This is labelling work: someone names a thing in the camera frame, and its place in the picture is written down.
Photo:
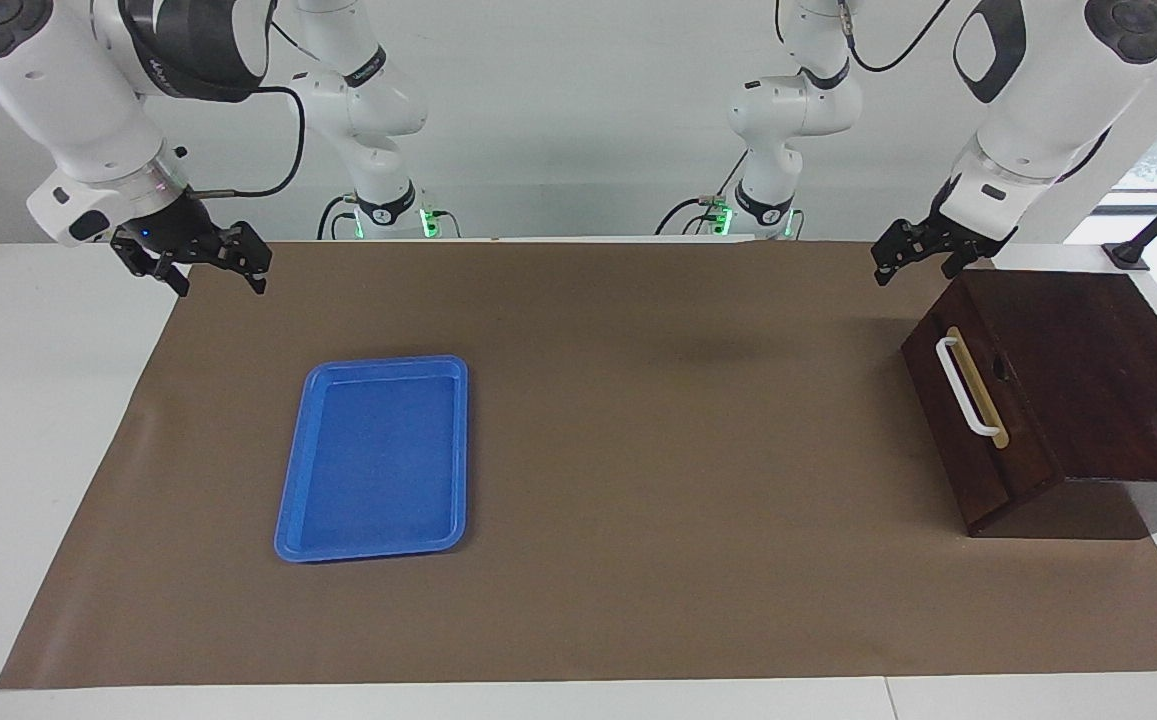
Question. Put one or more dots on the blue plastic tray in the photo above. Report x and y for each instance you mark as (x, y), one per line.
(378, 460)

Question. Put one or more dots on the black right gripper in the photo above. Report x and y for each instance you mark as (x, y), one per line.
(178, 232)

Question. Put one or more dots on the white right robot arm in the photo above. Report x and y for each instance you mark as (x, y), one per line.
(68, 110)

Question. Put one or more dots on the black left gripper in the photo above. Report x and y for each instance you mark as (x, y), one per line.
(968, 240)

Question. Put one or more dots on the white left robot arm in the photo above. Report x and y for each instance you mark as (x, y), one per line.
(1028, 120)

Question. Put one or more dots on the wooden drawer with dark face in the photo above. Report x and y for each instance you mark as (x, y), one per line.
(983, 470)

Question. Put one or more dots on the dark wooden drawer cabinet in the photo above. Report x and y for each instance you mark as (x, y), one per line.
(1108, 380)

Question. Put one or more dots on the brown paper table mat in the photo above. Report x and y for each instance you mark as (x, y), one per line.
(638, 520)

